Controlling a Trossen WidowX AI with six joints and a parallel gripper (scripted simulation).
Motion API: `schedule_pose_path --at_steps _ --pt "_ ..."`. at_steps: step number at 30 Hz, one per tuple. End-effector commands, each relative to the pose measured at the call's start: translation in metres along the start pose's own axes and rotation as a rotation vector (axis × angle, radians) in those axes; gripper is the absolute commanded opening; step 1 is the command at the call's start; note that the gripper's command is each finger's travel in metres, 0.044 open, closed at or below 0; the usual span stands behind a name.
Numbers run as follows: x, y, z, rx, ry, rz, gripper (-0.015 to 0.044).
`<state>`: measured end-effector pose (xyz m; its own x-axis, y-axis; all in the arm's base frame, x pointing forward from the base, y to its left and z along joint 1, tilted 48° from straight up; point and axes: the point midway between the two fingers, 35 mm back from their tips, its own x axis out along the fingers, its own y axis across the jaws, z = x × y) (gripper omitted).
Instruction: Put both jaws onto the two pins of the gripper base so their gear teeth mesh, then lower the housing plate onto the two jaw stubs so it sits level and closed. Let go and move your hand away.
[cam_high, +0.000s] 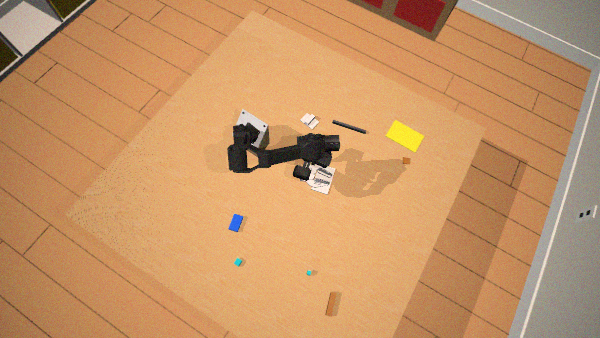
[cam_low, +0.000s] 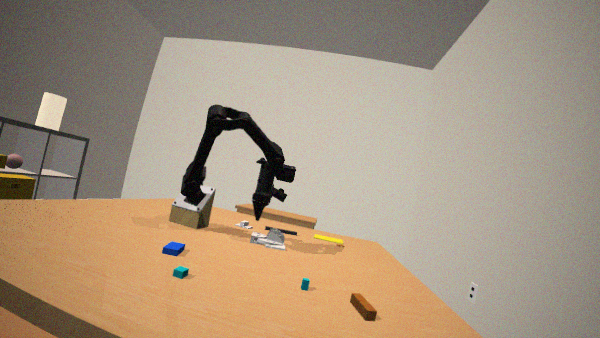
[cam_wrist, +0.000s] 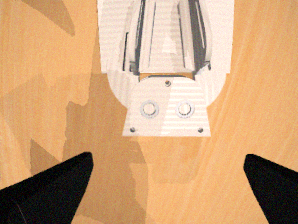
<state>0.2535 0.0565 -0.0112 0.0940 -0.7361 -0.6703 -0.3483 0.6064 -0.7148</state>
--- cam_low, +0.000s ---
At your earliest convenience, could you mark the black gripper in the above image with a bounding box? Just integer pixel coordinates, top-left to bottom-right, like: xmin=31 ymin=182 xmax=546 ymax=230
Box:
xmin=252 ymin=176 xmax=274 ymax=221

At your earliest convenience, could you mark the blue rectangular block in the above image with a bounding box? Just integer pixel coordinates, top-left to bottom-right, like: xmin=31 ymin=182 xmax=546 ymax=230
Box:
xmin=162 ymin=241 xmax=185 ymax=256

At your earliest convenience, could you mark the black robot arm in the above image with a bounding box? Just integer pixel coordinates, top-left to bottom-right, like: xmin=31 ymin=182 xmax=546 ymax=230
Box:
xmin=180 ymin=105 xmax=296 ymax=206

